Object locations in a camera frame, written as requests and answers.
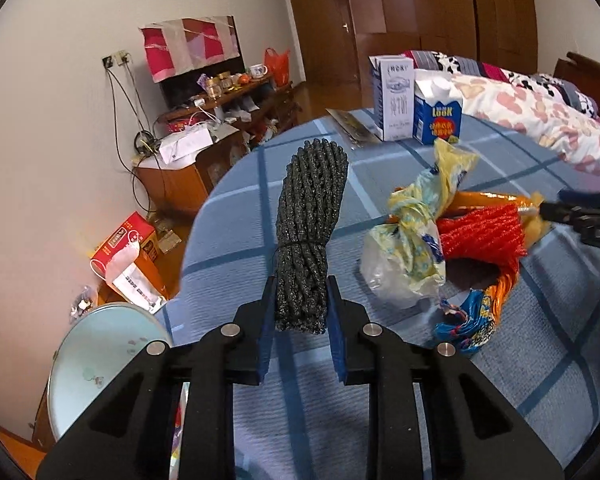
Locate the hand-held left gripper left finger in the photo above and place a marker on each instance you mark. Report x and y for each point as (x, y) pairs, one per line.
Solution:
(265, 330)

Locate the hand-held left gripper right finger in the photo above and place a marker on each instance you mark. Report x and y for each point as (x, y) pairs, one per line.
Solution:
(336, 340)

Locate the yellow floral plastic bag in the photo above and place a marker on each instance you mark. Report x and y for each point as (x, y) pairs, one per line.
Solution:
(415, 245)

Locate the orange and blue plastic wrapper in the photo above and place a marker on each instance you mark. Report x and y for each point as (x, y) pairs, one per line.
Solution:
(472, 317)

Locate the light blue trash bin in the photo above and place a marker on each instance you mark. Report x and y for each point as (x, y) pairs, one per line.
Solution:
(95, 355)

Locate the wooden bed headboard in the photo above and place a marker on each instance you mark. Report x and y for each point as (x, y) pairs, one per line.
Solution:
(585, 72)

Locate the gold packet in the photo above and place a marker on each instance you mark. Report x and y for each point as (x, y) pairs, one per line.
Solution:
(167, 236)

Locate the blue drink carton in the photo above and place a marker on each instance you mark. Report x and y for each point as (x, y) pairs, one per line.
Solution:
(437, 120)

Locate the wooden TV cabinet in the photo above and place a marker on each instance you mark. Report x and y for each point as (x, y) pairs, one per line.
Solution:
(175, 190)

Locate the clear bag of candies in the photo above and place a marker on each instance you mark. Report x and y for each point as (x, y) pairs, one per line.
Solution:
(84, 302)

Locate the white milk carton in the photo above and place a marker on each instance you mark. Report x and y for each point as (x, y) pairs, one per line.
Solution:
(395, 105)

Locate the white cardboard box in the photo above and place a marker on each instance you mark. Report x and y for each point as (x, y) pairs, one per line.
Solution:
(185, 142)

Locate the dark patterned flat packet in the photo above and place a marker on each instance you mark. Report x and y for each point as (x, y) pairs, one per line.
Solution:
(352, 127)

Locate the brown wooden wardrobe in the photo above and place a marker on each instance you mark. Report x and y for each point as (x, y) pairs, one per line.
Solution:
(445, 15)

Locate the red round tin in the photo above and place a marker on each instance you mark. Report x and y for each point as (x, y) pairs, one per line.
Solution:
(182, 125)

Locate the glass jar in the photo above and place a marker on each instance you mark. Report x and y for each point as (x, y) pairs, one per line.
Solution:
(225, 81)
(213, 88)

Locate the black television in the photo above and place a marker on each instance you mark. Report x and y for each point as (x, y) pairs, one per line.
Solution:
(195, 85)

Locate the purple foil decoration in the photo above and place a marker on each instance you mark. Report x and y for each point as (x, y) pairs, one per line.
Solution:
(202, 80)

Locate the white mug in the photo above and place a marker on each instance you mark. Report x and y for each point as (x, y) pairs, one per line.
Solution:
(257, 71)

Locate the orange plastic bag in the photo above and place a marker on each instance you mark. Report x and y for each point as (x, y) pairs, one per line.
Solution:
(277, 65)

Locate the red and pink cloth cover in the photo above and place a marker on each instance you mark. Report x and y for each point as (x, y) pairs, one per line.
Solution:
(180, 45)

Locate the brown wooden door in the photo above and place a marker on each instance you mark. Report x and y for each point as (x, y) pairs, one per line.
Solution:
(320, 25)

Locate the wall socket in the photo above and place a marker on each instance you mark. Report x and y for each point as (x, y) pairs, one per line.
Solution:
(116, 58)

